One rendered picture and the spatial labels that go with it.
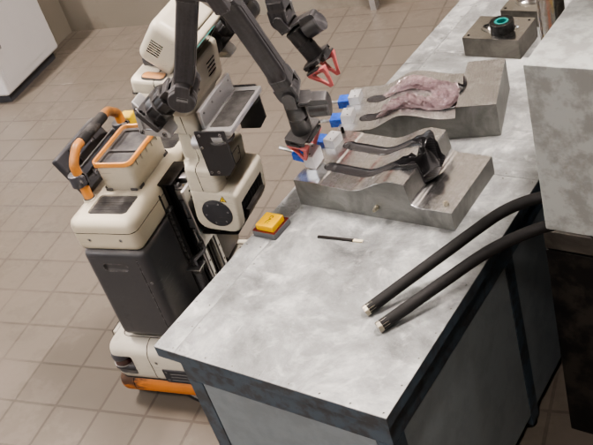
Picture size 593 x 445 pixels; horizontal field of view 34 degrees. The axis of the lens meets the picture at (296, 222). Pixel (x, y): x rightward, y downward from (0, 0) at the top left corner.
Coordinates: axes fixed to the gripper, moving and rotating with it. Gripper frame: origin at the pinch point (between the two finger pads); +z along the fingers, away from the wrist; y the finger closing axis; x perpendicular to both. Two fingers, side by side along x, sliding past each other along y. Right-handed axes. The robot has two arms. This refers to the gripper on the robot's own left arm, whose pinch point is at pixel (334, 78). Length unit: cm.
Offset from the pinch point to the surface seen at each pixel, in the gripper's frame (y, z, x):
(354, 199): -42.0, 20.1, -7.6
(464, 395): -79, 66, -22
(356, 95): 8.0, 11.3, 3.3
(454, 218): -48, 35, -33
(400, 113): -5.9, 18.3, -14.1
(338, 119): -3.5, 11.2, 6.4
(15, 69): 177, -55, 296
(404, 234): -51, 32, -19
